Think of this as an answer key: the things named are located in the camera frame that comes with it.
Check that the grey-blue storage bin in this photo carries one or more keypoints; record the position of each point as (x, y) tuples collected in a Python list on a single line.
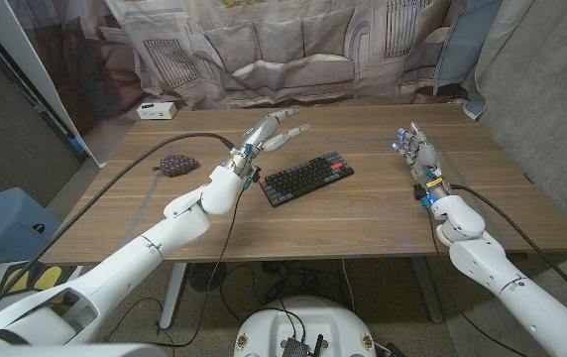
[(6, 223)]

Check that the printed sofa room backdrop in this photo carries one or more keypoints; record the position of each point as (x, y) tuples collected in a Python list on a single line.
[(283, 49)]

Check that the black electronics module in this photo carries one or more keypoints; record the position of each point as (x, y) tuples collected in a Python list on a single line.
[(296, 348)]

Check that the yellow and black pad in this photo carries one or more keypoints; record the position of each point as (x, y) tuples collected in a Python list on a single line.
[(50, 277)]

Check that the purple toy grapes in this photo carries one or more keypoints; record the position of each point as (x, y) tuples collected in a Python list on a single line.
[(177, 165)]

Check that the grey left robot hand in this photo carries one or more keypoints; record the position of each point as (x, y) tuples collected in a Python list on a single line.
[(259, 136)]

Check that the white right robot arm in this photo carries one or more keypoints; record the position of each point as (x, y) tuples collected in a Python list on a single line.
[(487, 263)]

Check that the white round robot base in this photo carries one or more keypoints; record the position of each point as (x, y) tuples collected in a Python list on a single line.
[(273, 327)]

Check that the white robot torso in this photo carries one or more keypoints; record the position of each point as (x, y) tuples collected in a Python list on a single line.
[(65, 351)]

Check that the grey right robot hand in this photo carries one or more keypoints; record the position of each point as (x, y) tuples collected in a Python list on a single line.
[(424, 156)]

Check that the black round floor fan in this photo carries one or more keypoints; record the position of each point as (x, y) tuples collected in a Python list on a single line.
[(207, 275)]

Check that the white power strip box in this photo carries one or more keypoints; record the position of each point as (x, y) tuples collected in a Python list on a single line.
[(156, 110)]

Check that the short grey tape strip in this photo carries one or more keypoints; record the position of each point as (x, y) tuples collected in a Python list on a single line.
[(147, 198)]

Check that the black keyboard with orange keys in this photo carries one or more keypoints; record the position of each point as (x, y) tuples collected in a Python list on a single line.
[(306, 178)]

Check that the white leaning board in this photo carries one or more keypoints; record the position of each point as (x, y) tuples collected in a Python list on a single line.
[(31, 64)]

